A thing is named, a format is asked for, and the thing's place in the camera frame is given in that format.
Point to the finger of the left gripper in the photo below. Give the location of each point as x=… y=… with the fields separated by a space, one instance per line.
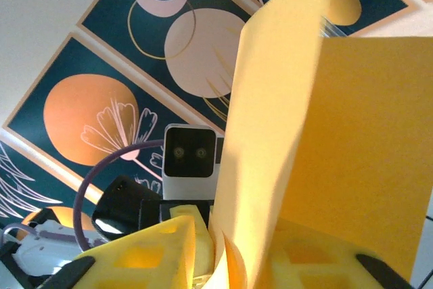
x=184 y=210

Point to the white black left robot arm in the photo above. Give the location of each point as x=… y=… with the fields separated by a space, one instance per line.
x=40 y=255

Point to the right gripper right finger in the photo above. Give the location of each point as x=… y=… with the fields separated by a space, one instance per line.
x=321 y=268

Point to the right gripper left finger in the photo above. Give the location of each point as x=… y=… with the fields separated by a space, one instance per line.
x=142 y=262

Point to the yellow paper sheet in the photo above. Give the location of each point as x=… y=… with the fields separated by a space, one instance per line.
x=270 y=99

